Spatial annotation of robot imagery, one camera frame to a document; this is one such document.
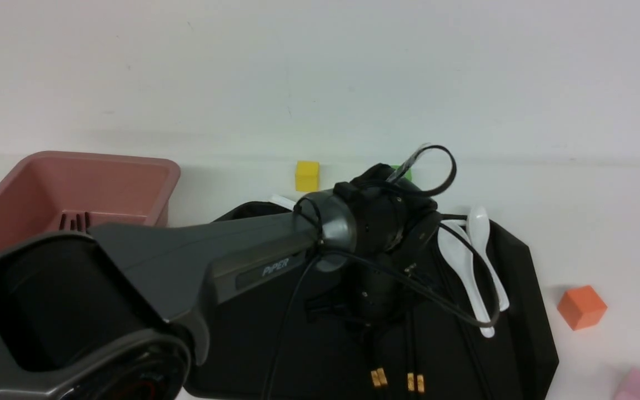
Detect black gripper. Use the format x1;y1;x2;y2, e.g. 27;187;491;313
304;253;420;334

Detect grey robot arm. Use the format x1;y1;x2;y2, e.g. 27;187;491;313
0;164;455;399

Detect black gold-tipped chopstick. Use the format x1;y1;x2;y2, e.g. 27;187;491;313
364;332;383;399
374;334;391;399
404;311;416;399
411;311;425;399

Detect white plastic spoon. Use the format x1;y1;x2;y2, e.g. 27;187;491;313
437;220;490;323
466;206;510;312

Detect green cube block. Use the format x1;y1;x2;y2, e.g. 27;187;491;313
388;165;412;182

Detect yellow cube block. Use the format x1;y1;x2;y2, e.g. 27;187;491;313
295;161;320;193

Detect orange cube block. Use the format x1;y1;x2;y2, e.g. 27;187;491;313
558;284;608;331

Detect pink cube block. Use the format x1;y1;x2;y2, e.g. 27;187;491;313
612;368;640;399

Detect pink plastic bin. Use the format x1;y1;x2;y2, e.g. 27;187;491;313
0;151;181;251

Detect black cable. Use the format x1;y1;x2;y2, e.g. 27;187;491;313
262;144;501;400

